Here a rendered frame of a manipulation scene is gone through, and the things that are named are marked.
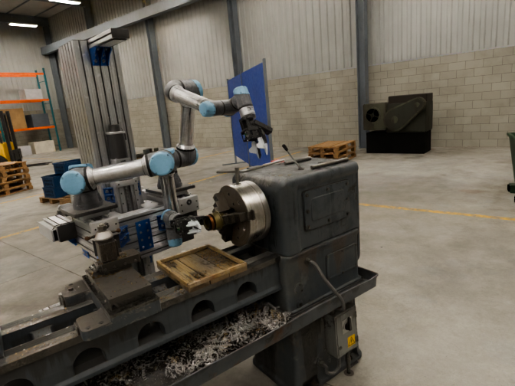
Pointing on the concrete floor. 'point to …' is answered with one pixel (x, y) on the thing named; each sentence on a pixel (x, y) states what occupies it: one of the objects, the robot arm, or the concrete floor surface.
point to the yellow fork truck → (8, 151)
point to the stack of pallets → (8, 182)
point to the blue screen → (259, 88)
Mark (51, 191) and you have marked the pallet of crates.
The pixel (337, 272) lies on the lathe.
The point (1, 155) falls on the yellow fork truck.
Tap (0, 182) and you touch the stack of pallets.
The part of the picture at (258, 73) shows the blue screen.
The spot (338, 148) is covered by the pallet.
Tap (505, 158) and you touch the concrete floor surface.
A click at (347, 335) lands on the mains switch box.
